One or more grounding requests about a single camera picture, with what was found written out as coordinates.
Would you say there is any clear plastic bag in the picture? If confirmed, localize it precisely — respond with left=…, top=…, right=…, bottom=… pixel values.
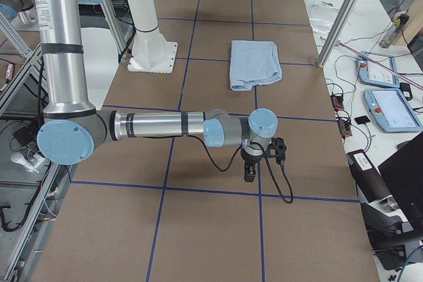
left=306, top=1, right=339, bottom=45

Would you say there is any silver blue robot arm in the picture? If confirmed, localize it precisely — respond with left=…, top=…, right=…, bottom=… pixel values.
left=34, top=0, right=286, bottom=182

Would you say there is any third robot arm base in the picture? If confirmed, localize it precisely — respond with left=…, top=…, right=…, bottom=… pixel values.
left=1, top=0, right=39, bottom=32

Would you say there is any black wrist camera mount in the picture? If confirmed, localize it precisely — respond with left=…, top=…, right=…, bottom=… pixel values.
left=266, top=137, right=287, bottom=166

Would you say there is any light blue button shirt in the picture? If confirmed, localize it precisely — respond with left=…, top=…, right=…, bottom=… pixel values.
left=229, top=40, right=283, bottom=91

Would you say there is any far blue teach pendant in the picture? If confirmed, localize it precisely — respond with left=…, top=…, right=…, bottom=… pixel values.
left=357, top=51, right=400, bottom=88

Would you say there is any reacher grabber stick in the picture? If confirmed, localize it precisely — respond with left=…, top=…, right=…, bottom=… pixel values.
left=337, top=41, right=423, bottom=90

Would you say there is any near blue teach pendant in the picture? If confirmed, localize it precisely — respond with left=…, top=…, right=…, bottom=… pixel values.
left=363, top=88, right=422, bottom=133

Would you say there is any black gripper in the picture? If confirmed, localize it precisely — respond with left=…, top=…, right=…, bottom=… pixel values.
left=241, top=149, right=262, bottom=182

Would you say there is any black monitor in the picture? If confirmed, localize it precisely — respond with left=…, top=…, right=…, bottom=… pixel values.
left=378, top=133, right=422, bottom=229

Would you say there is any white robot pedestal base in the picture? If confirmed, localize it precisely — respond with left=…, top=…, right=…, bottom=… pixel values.
left=127, top=0, right=178, bottom=74

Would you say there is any blue teach pendant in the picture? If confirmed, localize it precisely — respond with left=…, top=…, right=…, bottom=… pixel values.
left=363, top=88, right=422, bottom=133
left=357, top=51, right=400, bottom=88

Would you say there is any aluminium frame post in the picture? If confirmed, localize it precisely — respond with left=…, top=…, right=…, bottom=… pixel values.
left=316, top=0, right=357, bottom=68

